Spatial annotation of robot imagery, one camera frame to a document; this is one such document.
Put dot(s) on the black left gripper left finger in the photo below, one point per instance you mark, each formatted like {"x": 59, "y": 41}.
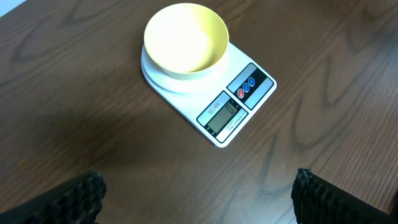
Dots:
{"x": 78, "y": 200}

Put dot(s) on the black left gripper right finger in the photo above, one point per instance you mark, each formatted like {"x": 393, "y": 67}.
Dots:
{"x": 318, "y": 201}

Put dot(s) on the white digital kitchen scale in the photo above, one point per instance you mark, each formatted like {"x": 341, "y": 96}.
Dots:
{"x": 220, "y": 103}

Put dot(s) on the pale yellow bowl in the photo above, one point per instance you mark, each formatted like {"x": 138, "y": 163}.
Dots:
{"x": 186, "y": 40}

